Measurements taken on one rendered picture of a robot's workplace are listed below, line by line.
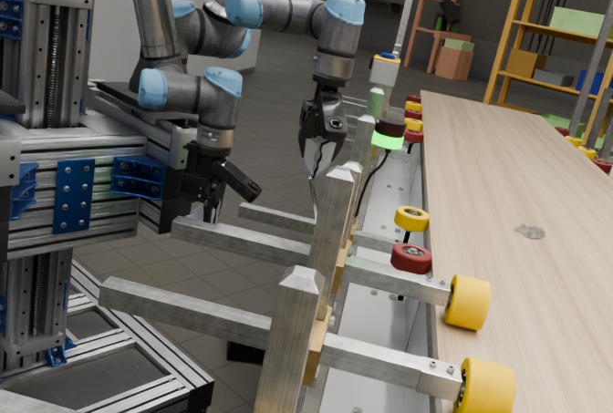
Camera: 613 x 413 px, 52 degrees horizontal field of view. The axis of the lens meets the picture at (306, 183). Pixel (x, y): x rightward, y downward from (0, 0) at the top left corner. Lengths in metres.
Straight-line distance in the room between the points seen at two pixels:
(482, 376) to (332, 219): 0.25
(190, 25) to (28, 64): 0.37
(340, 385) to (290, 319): 0.81
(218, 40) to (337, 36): 0.50
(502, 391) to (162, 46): 0.90
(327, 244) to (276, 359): 0.25
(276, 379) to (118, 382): 1.39
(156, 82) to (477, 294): 0.68
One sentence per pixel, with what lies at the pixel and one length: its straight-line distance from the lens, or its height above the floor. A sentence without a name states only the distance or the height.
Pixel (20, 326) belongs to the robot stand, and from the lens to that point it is 1.77.
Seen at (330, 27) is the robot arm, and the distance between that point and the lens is 1.20.
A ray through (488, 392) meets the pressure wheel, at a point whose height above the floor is 0.96.
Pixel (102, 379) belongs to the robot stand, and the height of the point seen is 0.21.
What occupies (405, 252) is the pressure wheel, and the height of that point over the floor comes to 0.90.
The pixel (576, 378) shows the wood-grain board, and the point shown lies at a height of 0.90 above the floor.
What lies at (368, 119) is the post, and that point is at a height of 1.14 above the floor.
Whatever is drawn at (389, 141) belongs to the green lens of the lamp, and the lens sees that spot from 1.23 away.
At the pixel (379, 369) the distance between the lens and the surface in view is 0.80.
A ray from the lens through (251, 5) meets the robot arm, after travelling 1.20.
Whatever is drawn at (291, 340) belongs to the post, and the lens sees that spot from 0.55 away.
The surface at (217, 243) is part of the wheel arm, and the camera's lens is 1.05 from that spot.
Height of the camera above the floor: 1.37
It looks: 17 degrees down
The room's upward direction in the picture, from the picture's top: 11 degrees clockwise
